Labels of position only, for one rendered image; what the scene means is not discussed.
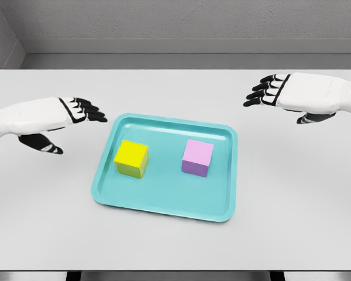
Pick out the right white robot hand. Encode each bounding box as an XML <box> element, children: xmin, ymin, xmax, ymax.
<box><xmin>243</xmin><ymin>73</ymin><xmax>342</xmax><ymax>125</ymax></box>

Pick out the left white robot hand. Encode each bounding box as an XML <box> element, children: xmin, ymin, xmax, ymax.
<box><xmin>5</xmin><ymin>97</ymin><xmax>108</xmax><ymax>156</ymax></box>

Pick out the yellow cube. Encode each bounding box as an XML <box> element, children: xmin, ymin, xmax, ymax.
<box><xmin>113</xmin><ymin>139</ymin><xmax>150</xmax><ymax>179</ymax></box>

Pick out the pink purple cube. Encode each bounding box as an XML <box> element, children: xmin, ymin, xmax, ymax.
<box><xmin>181</xmin><ymin>138</ymin><xmax>214</xmax><ymax>178</ymax></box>

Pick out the teal rectangular tray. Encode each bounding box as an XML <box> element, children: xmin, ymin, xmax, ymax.
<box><xmin>90</xmin><ymin>113</ymin><xmax>239</xmax><ymax>224</ymax></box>

